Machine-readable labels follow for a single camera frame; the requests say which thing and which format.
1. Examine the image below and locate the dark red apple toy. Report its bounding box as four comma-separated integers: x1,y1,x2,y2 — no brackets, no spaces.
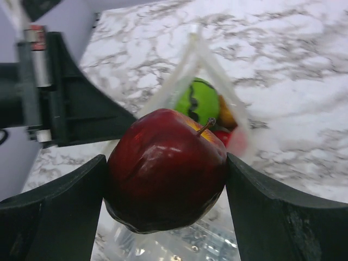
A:
104,109,227,234

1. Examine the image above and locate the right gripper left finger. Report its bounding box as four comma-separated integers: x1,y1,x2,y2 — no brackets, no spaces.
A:
1,154,107,260

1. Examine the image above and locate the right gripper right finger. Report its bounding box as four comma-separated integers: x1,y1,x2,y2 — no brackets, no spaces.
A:
226,154,347,261

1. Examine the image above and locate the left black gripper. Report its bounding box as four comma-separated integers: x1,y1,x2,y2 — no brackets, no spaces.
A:
1,24,136,147

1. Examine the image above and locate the small green pepper toy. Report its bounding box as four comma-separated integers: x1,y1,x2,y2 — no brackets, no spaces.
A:
174,77,220,125

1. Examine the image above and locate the clear zip top bag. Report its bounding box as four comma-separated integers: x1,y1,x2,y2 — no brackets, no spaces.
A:
104,28,254,260

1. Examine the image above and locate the brown kiwi toy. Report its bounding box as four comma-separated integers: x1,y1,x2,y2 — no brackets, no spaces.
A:
218,95,238,131

